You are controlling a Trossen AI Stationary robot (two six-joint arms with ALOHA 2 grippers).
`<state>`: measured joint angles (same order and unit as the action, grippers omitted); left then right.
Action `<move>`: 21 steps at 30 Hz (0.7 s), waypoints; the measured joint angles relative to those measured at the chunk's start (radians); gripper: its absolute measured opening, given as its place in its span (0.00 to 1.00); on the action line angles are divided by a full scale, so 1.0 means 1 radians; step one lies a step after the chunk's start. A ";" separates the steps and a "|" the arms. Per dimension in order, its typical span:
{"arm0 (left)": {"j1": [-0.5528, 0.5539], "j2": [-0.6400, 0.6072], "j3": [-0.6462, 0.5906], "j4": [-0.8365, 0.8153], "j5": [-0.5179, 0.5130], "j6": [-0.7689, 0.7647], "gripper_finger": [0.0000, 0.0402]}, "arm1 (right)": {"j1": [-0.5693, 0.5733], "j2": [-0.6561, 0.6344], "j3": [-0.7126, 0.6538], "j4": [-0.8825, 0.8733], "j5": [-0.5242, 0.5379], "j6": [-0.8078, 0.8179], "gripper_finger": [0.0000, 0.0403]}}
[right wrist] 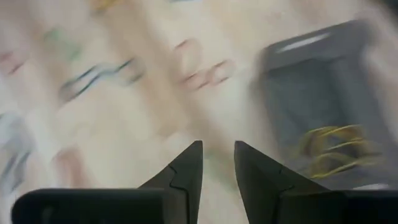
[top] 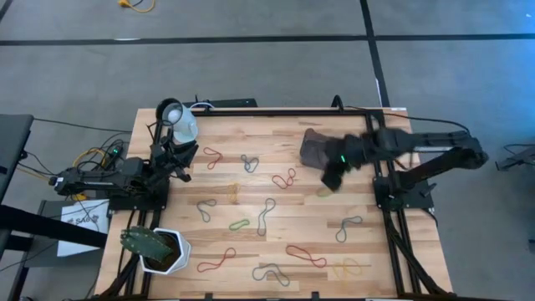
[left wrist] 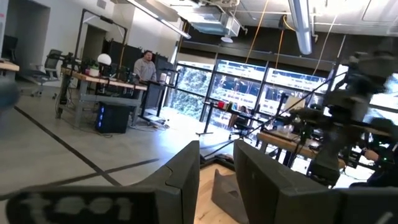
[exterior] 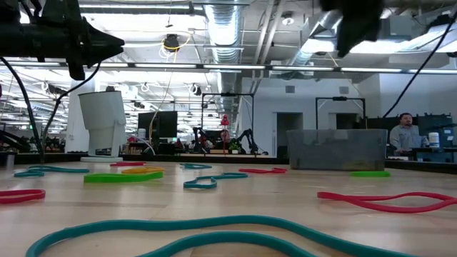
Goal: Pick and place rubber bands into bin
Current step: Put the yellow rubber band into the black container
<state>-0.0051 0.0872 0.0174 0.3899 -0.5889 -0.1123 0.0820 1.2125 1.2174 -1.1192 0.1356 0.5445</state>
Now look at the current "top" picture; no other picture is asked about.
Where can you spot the black stand base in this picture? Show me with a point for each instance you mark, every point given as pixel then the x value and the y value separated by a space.
pixel 518 161

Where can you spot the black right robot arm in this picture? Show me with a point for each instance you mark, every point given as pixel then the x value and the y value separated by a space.
pixel 439 140

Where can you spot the black beam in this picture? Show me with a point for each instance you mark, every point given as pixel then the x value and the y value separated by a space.
pixel 42 226

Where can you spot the white hexagonal plant pot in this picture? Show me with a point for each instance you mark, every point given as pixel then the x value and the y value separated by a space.
pixel 184 251

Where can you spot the green rubber band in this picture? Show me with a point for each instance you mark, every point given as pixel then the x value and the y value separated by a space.
pixel 230 227

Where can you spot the white paper sign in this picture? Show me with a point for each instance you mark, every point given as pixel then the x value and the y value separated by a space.
pixel 90 209

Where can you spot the black flat box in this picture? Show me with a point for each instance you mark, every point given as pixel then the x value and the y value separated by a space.
pixel 234 103

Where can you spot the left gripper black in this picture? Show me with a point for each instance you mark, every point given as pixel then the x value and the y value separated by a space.
pixel 169 152

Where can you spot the black power strip green light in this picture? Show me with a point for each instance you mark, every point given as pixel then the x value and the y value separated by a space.
pixel 113 154

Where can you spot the gray plastic bin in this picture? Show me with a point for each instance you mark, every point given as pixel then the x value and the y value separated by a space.
pixel 313 150

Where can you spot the yellow rubber band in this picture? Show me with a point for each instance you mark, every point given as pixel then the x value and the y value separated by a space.
pixel 233 193
pixel 346 267

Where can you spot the white cylindrical lamp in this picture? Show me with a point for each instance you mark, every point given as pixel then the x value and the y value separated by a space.
pixel 184 121

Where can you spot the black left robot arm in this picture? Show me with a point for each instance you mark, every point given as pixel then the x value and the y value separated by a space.
pixel 104 180

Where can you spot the black table leg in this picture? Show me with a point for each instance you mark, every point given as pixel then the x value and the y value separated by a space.
pixel 18 286

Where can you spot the black aluminium table frame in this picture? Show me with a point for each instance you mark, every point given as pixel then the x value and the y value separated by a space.
pixel 292 113

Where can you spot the red rubber band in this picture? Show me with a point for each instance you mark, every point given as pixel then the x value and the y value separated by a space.
pixel 219 262
pixel 205 149
pixel 307 256
pixel 287 180

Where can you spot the dark gray table top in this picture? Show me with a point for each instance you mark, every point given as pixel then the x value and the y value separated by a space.
pixel 12 142

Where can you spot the green cactus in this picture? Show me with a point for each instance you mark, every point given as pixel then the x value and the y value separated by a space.
pixel 144 244

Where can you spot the gray flat box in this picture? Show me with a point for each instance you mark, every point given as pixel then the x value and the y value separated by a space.
pixel 48 209

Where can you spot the yellow-green rubber band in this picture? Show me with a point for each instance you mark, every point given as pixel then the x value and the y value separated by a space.
pixel 319 193

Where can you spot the blue rubber band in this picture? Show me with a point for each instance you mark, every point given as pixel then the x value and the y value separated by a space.
pixel 276 272
pixel 344 224
pixel 203 204
pixel 263 215
pixel 249 161

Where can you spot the black floor tape strip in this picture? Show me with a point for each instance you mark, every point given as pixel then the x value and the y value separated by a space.
pixel 374 54
pixel 251 39

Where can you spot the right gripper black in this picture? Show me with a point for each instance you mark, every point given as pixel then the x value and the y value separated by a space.
pixel 359 149

